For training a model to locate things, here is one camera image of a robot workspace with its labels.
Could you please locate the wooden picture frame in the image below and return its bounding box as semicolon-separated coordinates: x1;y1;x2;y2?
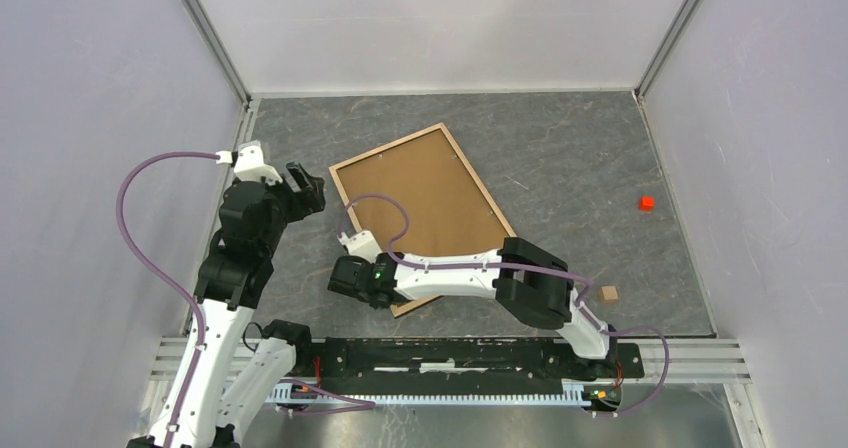
328;122;517;319

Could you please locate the brown cardboard backing board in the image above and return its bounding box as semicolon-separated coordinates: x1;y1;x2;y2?
336;130;510;261

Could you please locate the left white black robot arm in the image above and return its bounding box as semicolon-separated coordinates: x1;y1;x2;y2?
116;159;326;447

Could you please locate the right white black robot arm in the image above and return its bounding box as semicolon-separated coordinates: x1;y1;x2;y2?
328;237;618;376

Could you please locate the small wooden cube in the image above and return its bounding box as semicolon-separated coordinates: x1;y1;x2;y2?
599;285;620;303

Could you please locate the red cube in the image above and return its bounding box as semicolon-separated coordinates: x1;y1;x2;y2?
638;195;655;212

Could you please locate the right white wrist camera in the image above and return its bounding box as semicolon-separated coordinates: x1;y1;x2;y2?
337;230;383;262

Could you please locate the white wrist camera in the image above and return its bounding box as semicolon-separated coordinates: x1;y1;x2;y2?
337;230;383;262
215;141;284;186

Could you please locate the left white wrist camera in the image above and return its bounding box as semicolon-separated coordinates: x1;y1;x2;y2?
215;141;284;186

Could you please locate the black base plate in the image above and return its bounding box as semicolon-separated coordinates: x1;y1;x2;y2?
289;337;645;396

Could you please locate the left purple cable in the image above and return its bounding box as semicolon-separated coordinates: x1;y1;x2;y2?
115;151;378;448

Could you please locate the purple cable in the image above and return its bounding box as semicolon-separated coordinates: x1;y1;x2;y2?
115;151;378;448
337;193;672;420

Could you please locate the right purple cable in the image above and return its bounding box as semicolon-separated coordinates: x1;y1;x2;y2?
337;193;672;420

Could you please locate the aluminium rail frame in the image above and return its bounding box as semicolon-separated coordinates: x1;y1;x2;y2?
129;95;770;448

